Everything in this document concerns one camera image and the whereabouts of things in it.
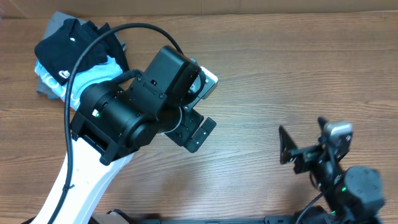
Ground black folded garment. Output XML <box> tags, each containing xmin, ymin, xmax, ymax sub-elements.
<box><xmin>83</xmin><ymin>21</ymin><xmax>129</xmax><ymax>72</ymax></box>

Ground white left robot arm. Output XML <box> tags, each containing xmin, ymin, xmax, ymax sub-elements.
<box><xmin>34</xmin><ymin>78</ymin><xmax>217</xmax><ymax>223</ymax></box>

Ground grey folded garment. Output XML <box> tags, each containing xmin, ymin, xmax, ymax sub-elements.
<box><xmin>36</xmin><ymin>11</ymin><xmax>129</xmax><ymax>100</ymax></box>

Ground dark teal t-shirt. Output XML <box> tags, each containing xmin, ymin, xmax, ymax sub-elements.
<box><xmin>34</xmin><ymin>19</ymin><xmax>114</xmax><ymax>85</ymax></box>

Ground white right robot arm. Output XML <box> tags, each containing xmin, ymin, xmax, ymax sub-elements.
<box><xmin>279</xmin><ymin>117</ymin><xmax>386</xmax><ymax>223</ymax></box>

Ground light blue printed t-shirt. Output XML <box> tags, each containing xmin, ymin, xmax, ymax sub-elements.
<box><xmin>35</xmin><ymin>56</ymin><xmax>123</xmax><ymax>110</ymax></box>

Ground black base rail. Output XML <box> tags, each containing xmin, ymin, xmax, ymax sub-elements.
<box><xmin>106</xmin><ymin>209</ymin><xmax>294</xmax><ymax>224</ymax></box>

